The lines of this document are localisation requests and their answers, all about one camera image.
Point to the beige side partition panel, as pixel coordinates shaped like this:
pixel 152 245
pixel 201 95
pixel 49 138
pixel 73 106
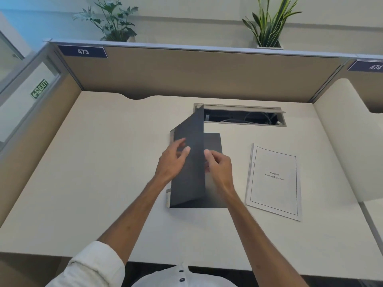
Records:
pixel 353 83

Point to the person's right hand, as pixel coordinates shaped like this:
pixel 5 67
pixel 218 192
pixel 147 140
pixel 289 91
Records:
pixel 223 173

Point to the person's right forearm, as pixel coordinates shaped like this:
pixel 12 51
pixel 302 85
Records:
pixel 254 236

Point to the person's right thumb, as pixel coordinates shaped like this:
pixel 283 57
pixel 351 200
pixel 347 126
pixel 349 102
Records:
pixel 211 155

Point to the striped long-leaf green plant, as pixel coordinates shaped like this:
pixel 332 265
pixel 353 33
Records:
pixel 269 23

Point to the blue number label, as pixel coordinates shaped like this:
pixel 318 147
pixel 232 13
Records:
pixel 369 66
pixel 82 51

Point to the person's left hand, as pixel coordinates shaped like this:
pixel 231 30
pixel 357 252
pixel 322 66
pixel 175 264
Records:
pixel 167 164

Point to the white printed paper document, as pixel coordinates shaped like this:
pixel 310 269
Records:
pixel 273 182

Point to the person's left thumb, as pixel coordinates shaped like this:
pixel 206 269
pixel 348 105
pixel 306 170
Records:
pixel 184 154

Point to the white planter pot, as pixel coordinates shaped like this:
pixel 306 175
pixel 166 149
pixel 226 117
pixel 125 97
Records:
pixel 269 47

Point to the green exit sign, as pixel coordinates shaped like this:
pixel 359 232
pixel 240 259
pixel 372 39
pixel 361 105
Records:
pixel 39 88

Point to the dark grey folder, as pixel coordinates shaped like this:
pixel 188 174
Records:
pixel 191 176

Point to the white shirt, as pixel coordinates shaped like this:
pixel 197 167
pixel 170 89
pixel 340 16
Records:
pixel 89 269

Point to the person's left forearm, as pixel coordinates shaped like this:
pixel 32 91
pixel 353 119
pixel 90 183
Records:
pixel 134 218

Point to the beige desk partition panel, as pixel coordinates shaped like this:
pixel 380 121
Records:
pixel 194 71

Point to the beige glass-topped side partition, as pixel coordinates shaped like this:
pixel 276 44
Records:
pixel 27 122

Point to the broad-leaf green plant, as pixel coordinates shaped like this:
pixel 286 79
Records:
pixel 110 23

